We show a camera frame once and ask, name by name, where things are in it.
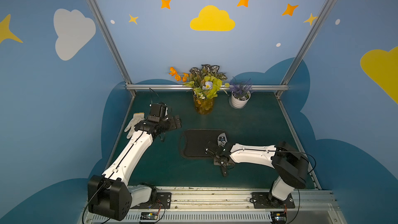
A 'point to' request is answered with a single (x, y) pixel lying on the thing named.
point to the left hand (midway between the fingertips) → (174, 120)
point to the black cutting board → (193, 142)
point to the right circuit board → (279, 217)
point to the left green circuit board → (148, 215)
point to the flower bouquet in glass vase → (206, 83)
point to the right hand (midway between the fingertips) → (221, 157)
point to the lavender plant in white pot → (240, 93)
